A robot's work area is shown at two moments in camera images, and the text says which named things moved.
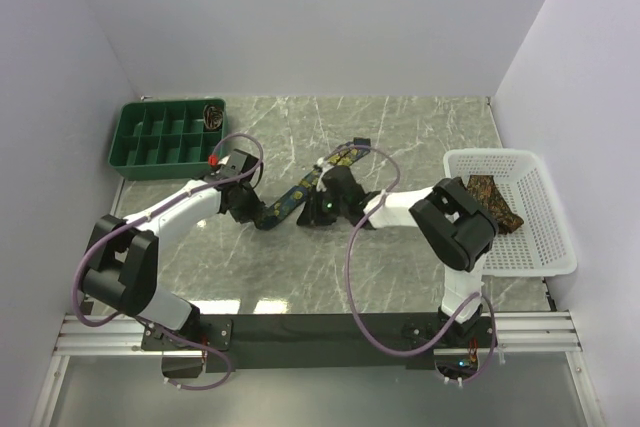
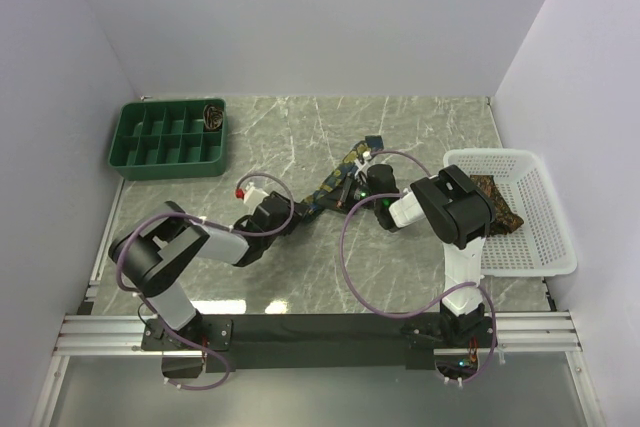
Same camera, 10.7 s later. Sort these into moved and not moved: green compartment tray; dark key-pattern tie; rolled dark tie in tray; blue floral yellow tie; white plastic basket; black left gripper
Moved: black left gripper; blue floral yellow tie
Not moved: rolled dark tie in tray; green compartment tray; dark key-pattern tie; white plastic basket
